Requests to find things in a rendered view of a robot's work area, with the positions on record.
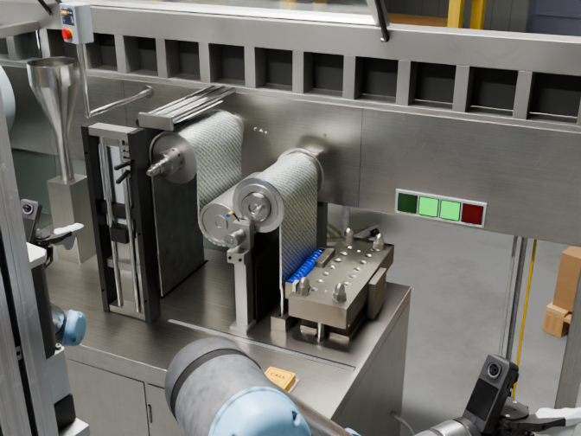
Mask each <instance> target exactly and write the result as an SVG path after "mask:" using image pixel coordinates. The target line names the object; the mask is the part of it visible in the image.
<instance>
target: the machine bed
mask: <svg viewBox="0 0 581 436"><path fill-rule="evenodd" d="M50 246H53V252H54V253H53V259H54V261H53V262H52V263H51V264H50V265H49V266H48V267H47V268H46V269H45V273H46V279H47V284H48V295H49V299H50V300H51V301H52V302H54V303H55V304H56V305H58V306H59V307H60V308H61V309H62V310H66V311H70V310H72V311H80V312H82V313H83V314H84V316H85V319H86V332H85V335H84V337H83V339H82V341H81V343H80V344H78V345H76V346H66V345H65V346H63V347H64V348H65V352H67V353H69V354H73V355H76V356H80V357H84V358H86V359H89V360H92V361H95V362H100V363H103V364H106V365H109V366H112V367H114V368H118V369H122V370H125V371H129V372H132V373H134V374H137V375H142V376H145V377H148V378H150V379H154V380H157V381H160V382H165V378H166V374H167V371H168V368H169V365H170V364H171V362H172V360H173V359H174V357H175V356H176V355H177V353H178V352H179V351H180V350H181V349H183V348H184V347H185V346H187V345H188V344H190V343H192V342H194V341H196V340H199V339H202V338H208V337H218V338H222V339H226V340H227V341H230V342H232V343H234V344H236V345H237V346H239V347H240V348H241V349H242V350H244V351H245V352H246V353H247V354H248V356H249V357H251V358H252V359H253V360H254V361H256V362H257V363H258V364H259V365H260V367H261V368H262V370H263V372H264V373H265V372H266V371H267V369H268V368H269V367H273V368H276V369H282V370H285V371H288V372H291V373H294V374H296V379H298V380H299V382H298V384H297V385H296V386H295V387H294V389H293V390H292V391H291V394H293V395H294V396H296V397H297V398H298V399H299V400H301V401H303V402H304V403H306V404H307V405H309V406H310V407H312V408H314V409H315V410H316V411H318V412H319V413H321V414H323V415H324V416H326V417H327V418H329V419H330V420H332V421H334V423H336V421H337V420H338V418H339V416H340V415H341V413H342V411H343V409H344V407H345V406H346V405H347V403H348V401H349V399H350V398H351V396H352V394H353V393H354V391H355V390H356V388H357V386H358V385H359V383H360V381H361V379H362V377H363V376H364V374H365V373H366V372H367V369H368V368H369V366H370V364H371V363H372V361H373V359H374V358H375V356H376V355H377V353H378V351H379V350H380V347H381V346H382V344H383V343H384V342H385V340H386V338H387V336H388V334H389V333H390V331H391V329H392V328H393V326H394V325H395V323H396V321H397V320H398V318H399V316H400V314H401V312H402V311H403V310H404V308H405V306H406V304H407V303H408V301H409V299H410V298H411V290H412V288H411V287H410V286H407V285H399V284H395V283H391V282H386V293H385V303H384V304H383V305H382V307H381V308H380V310H379V312H378V313H377V315H376V316H375V318H374V319H370V318H367V316H365V318H364V319H363V320H362V322H361V324H360V325H359V327H358V328H357V330H356V331H355V333H354V334H353V335H352V337H351V338H350V339H349V341H348V340H344V339H340V338H337V337H331V336H327V340H326V341H324V342H318V341H316V340H315V338H314V335H315V334H316V332H313V331H309V330H303V329H300V325H301V323H302V319H301V318H299V317H298V318H297V320H296V321H295V322H294V323H293V325H292V326H291V327H290V328H289V329H288V330H287V331H286V332H282V331H278V330H273V329H271V315H272V314H273V313H274V312H275V311H276V310H277V309H278V308H279V307H280V305H281V297H280V298H279V299H278V300H277V301H276V303H275V304H274V305H273V306H272V307H271V308H270V309H269V310H268V311H267V312H266V313H265V314H264V316H263V317H262V318H261V319H260V320H259V321H258V322H256V324H255V325H254V326H253V327H252V328H251V329H250V330H249V331H248V332H247V333H246V334H244V333H241V332H238V331H234V330H230V325H231V324H232V323H233V322H234V321H235V320H236V317H235V305H234V281H233V263H229V262H227V253H225V252H221V251H217V250H213V249H208V248H205V247H204V263H203V264H202V265H201V266H199V267H198V268H197V269H195V270H194V271H193V272H192V273H190V274H189V276H188V277H186V278H185V279H184V280H182V281H181V282H180V283H179V284H178V285H176V286H175V287H174V288H172V289H171V290H170V291H169V292H167V293H166V294H165V295H164V296H161V292H159V298H160V309H161V316H160V317H158V318H157V319H156V320H155V321H154V322H152V323H151V324H148V323H145V321H144V320H141V319H137V318H134V317H128V316H125V315H122V314H118V313H115V312H112V311H109V312H107V311H104V309H103V302H102V295H101V288H100V281H99V267H98V260H97V254H95V255H93V257H91V258H89V259H88V260H86V261H84V262H83V263H81V264H77V263H73V262H69V261H65V260H59V259H58V253H57V248H56V246H55V245H54V244H50ZM120 276H121V284H122V293H123V300H127V301H130V302H133V303H135V299H134V290H133V282H132V273H131V272H127V271H124V270H120ZM171 318H175V319H179V320H182V321H186V322H189V323H192V324H199V325H201V326H205V327H208V328H212V329H215V330H221V331H225V332H227V333H231V334H234V335H238V336H242V337H247V338H251V339H254V340H257V341H260V342H264V343H269V344H273V345H277V346H280V347H283V348H286V349H293V350H296V351H299V352H303V353H306V354H310V355H313V356H319V357H322V358H325V359H329V360H332V361H336V362H341V363H345V364H348V365H352V366H355V367H356V369H355V370H354V372H353V371H349V370H346V369H340V368H337V367H333V366H330V365H327V364H323V363H320V362H314V361H311V360H308V359H304V358H301V357H298V356H292V355H288V354H285V353H282V352H278V351H275V350H272V349H266V348H263V347H259V346H256V345H252V344H249V343H243V342H241V341H237V340H233V339H230V338H227V337H221V336H218V335H215V334H211V333H207V332H205V331H201V330H195V329H192V328H189V327H185V326H182V325H179V324H172V323H170V322H167V321H168V320H169V319H171Z"/></svg>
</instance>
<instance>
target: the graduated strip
mask: <svg viewBox="0 0 581 436"><path fill-rule="evenodd" d="M167 322H170V323H172V324H179V325H182V326H185V327H189V328H192V329H195V330H201V331H205V332H207V333H211V334H215V335H218V336H221V337H227V338H230V339H233V340H237V341H241V342H243V343H249V344H252V345H256V346H259V347H263V348H266V349H272V350H275V351H278V352H282V353H285V354H288V355H292V356H298V357H301V358H304V359H308V360H311V361H314V362H320V363H323V364H327V365H330V366H333V367H337V368H340V369H346V370H349V371H353V372H354V370H355V369H356V367H355V366H352V365H348V364H345V363H341V362H336V361H332V360H329V359H325V358H322V357H319V356H313V355H310V354H306V353H303V352H299V351H296V350H293V349H286V348H283V347H280V346H277V345H273V344H269V343H264V342H260V341H257V340H254V339H251V338H247V337H242V336H238V335H234V334H231V333H227V332H225V331H221V330H215V329H212V328H208V327H205V326H201V325H199V324H192V323H189V322H186V321H182V320H179V319H175V318H171V319H169V320H168V321H167Z"/></svg>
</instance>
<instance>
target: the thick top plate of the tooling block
mask: <svg viewBox="0 0 581 436"><path fill-rule="evenodd" d="M342 240H343V236H342V237H341V238H340V239H339V240H338V241H337V242H336V244H335V245H334V246H333V247H332V248H334V249H335V255H334V256H333V257H332V258H331V259H330V261H329V262H328V263H327V264H326V265H325V266H324V267H323V268H320V267H314V268H313V269H312V270H311V271H310V273H309V274H308V275H307V276H306V278H307V279H308V280H309V285H310V295H308V296H299V295H297V292H291V294H290V295H289V316H293V317H299V318H302V319H306V320H310V321H313V322H317V323H320V324H326V325H330V326H334V327H337V328H341V329H347V327H348V326H349V325H350V323H351V322H352V320H353V319H354V317H355V316H356V314H357V313H358V311H359V310H360V309H361V307H362V306H363V305H364V304H365V302H366V301H367V295H368V283H369V281H370V280H371V279H372V277H373V276H374V275H375V274H376V273H377V271H378V270H379V268H380V267H382V268H386V271H387V270H388V269H389V267H390V266H391V265H392V263H393V254H394V245H393V244H388V243H385V249H384V250H382V251H378V250H374V249H373V245H374V240H366V239H362V238H357V237H354V244H351V245H347V244H344V243H342ZM337 283H343V284H344V286H345V291H346V297H347V300H346V301H344V302H341V303H339V302H335V301H334V300H333V299H332V297H333V291H334V290H335V285H336V284H337Z"/></svg>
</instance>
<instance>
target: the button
mask: <svg viewBox="0 0 581 436"><path fill-rule="evenodd" d="M265 375H266V376H267V377H268V378H269V379H270V380H271V381H273V382H275V383H276V384H277V385H279V386H280V387H281V388H283V389H285V390H286V391H289V390H290V389H291V387H292V386H293V384H294V383H295V381H296V374H294V373H291V372H288V371H285V370H282V369H276V368H273V367H269V368H268V369H267V371H266V372H265Z"/></svg>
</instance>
